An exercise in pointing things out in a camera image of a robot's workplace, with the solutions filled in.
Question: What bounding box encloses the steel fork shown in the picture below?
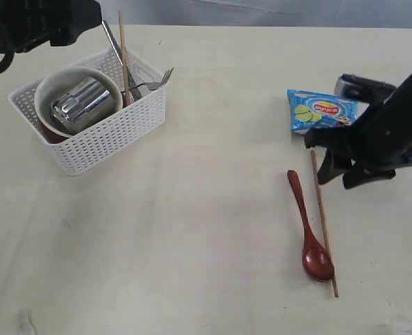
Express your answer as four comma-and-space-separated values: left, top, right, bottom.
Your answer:
129, 68, 174, 91

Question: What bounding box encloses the steel table knife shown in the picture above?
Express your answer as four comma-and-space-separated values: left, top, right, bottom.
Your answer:
102, 20, 142, 101

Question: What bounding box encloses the white woven plastic basket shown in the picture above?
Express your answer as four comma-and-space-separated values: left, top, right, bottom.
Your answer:
9, 47, 166, 176

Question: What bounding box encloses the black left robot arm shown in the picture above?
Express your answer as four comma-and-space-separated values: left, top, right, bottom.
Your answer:
0, 0, 102, 74

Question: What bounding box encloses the dark red wooden spoon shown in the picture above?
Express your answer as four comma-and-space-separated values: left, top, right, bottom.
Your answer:
287, 170, 334, 282

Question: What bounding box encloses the blue chips bag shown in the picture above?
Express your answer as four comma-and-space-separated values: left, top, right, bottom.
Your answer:
287, 89, 358, 135

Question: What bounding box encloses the brown red plate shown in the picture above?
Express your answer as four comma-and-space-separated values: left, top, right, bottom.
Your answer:
37, 119, 67, 144

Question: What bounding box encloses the wooden chopstick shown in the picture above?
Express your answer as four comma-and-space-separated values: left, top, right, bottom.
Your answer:
309, 149, 340, 299
118, 10, 131, 107

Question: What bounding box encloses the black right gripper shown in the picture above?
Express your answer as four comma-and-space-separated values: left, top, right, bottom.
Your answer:
304, 104, 412, 189

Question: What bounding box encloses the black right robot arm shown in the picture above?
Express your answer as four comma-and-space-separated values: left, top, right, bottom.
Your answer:
304, 73, 412, 189

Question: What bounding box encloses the shiny steel cup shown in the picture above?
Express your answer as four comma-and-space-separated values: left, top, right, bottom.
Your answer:
51, 77, 115, 123

